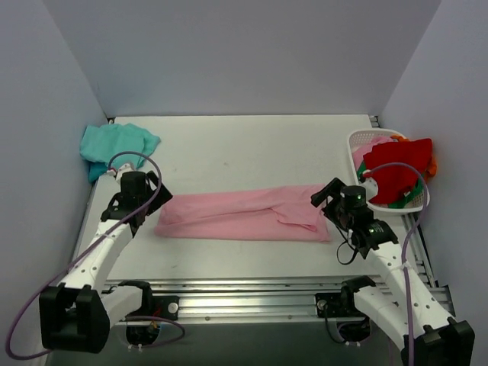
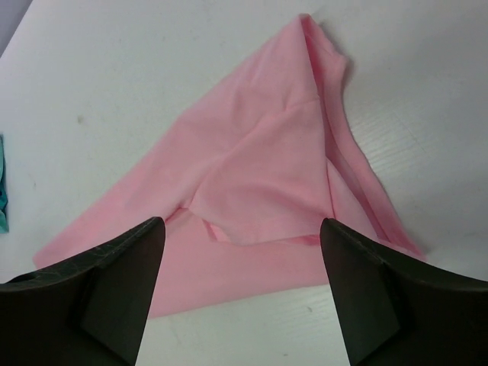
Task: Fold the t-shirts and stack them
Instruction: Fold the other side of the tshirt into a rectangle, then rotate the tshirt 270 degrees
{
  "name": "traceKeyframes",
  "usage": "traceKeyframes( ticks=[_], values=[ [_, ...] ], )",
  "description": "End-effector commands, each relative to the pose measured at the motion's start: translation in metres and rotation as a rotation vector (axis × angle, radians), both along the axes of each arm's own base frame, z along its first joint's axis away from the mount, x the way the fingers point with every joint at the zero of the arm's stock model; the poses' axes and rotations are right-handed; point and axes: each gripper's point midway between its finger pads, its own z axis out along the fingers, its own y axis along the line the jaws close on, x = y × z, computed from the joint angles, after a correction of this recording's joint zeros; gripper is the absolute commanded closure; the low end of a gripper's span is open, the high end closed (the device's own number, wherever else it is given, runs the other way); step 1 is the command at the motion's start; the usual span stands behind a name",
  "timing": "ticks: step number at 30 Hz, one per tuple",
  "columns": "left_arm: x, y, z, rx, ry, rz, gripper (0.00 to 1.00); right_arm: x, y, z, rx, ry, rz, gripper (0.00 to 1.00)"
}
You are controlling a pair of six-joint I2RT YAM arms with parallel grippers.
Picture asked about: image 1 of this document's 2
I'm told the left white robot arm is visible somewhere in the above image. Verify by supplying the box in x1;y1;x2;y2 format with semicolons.
39;171;172;354

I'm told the pink t shirt in basket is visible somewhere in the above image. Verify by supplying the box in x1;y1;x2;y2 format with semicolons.
352;141;381;169

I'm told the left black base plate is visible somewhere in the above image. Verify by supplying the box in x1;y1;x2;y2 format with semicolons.
123;295;180;321

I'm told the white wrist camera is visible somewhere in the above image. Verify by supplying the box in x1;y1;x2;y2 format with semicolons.
361;177;379;201
106;162;136;181

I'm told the green t shirt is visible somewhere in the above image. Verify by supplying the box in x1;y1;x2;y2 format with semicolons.
369;180;424;214

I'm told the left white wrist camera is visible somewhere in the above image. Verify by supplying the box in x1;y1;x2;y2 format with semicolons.
106;162;136;181

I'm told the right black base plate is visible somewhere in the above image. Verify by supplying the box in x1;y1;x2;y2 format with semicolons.
315;291;384;318

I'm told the red t shirt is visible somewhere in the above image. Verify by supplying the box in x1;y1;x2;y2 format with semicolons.
358;138;433;204

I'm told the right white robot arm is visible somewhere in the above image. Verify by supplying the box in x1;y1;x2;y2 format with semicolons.
310;178;475;365

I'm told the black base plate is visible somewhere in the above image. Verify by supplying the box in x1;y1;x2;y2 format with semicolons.
123;295;180;321
315;291;384;318

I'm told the orange t shirt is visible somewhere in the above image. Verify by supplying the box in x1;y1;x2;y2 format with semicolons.
390;134;438;182

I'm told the teal t shirt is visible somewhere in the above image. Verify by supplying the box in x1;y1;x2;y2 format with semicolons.
79;124;161;183

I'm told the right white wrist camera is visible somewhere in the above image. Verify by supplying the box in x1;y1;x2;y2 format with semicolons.
361;177;379;201

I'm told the pink t shirt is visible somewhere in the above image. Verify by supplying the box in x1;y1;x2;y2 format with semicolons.
352;141;381;169
154;185;331;242

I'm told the white plastic basket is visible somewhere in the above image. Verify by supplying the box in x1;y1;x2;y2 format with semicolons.
346;129;437;215

